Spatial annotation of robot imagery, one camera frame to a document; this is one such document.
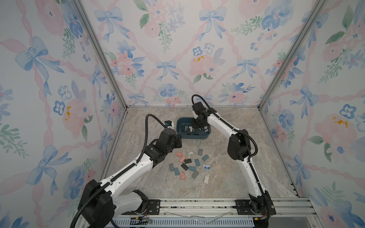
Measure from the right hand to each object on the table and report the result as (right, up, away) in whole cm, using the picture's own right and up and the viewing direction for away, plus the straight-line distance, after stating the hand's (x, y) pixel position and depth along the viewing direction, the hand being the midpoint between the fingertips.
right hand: (195, 124), depth 103 cm
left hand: (-10, -6, -22) cm, 25 cm away
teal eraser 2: (+6, -21, -10) cm, 24 cm away
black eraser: (-9, -3, +1) cm, 10 cm away
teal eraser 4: (-3, -27, -14) cm, 31 cm away
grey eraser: (+2, -18, -8) cm, 20 cm away
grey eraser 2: (-16, -26, -15) cm, 34 cm away
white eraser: (-4, -3, 0) cm, 4 cm away
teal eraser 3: (-13, -28, -17) cm, 35 cm away
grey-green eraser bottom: (-2, -30, -17) cm, 34 cm away
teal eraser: (-7, -2, +4) cm, 8 cm away
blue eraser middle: (0, -24, -12) cm, 27 cm away
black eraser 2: (-6, -23, -12) cm, 27 cm away
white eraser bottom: (+5, -32, -19) cm, 38 cm away
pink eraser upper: (-11, -19, -10) cm, 24 cm away
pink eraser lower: (-10, -22, -12) cm, 27 cm away
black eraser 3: (-8, -26, -15) cm, 31 cm away
